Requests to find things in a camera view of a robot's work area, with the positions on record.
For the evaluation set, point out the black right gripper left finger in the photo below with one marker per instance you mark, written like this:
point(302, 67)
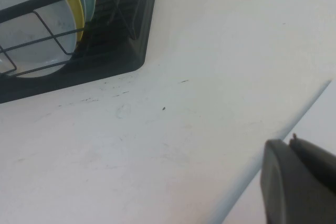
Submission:
point(294, 195)

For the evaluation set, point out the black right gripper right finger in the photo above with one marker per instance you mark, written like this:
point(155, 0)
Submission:
point(317, 161)

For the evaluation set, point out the pale blue plate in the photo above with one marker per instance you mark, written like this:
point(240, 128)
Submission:
point(23, 32)

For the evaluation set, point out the light blue plate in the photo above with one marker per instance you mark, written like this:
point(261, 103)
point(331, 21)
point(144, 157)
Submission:
point(85, 9)

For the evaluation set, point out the yellow plate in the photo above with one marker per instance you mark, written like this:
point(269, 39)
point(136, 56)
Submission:
point(76, 16)

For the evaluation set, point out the black plastic drain tray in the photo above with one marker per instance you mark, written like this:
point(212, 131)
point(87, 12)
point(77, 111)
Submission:
point(118, 61)

